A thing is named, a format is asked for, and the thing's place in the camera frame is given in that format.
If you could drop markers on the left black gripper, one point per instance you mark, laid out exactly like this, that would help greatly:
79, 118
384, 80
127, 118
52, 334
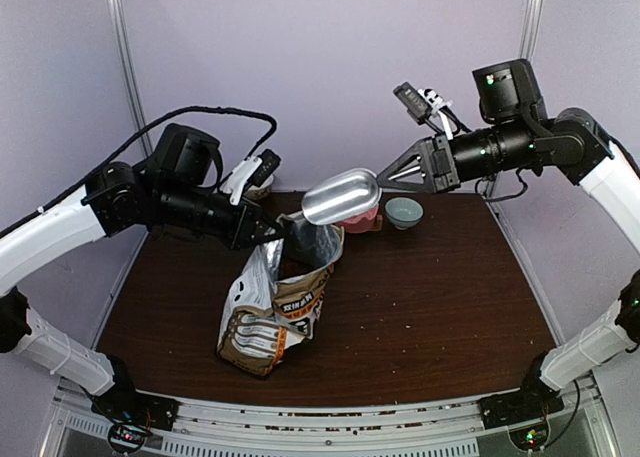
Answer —
241, 235

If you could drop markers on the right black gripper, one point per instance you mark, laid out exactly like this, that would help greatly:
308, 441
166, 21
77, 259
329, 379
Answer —
431, 164

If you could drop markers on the metal scoop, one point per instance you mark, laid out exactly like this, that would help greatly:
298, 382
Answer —
341, 197

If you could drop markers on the pet food bag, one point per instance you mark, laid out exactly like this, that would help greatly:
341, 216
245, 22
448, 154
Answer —
276, 302

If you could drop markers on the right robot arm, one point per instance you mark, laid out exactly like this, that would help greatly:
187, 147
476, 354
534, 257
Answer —
519, 136

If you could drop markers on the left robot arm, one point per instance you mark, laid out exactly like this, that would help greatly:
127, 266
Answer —
165, 189

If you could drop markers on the pink pet bowl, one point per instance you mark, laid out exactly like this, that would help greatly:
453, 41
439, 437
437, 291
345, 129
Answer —
361, 223

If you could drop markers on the white patterned ceramic bowl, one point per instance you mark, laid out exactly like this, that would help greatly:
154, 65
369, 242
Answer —
257, 193

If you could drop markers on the light blue ceramic bowl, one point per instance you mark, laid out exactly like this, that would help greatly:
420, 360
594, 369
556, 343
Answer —
403, 213

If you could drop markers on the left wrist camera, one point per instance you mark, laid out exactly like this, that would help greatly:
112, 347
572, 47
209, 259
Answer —
252, 171

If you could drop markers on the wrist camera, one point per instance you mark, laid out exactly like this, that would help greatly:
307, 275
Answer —
427, 107
252, 171

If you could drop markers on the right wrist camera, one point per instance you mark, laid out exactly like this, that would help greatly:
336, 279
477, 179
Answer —
427, 107

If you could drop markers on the right aluminium frame post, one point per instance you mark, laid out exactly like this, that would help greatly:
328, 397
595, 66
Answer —
531, 22

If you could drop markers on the aluminium frame post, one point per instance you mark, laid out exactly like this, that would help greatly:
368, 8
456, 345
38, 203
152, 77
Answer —
117, 15
531, 22

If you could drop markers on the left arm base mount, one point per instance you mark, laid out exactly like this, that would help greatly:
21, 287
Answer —
146, 411

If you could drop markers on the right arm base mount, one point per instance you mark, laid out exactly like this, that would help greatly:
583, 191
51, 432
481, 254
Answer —
510, 408

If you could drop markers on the front aluminium rail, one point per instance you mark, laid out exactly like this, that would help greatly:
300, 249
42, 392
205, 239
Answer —
439, 428

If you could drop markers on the left aluminium frame post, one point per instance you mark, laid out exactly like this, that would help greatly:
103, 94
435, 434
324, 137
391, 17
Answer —
117, 15

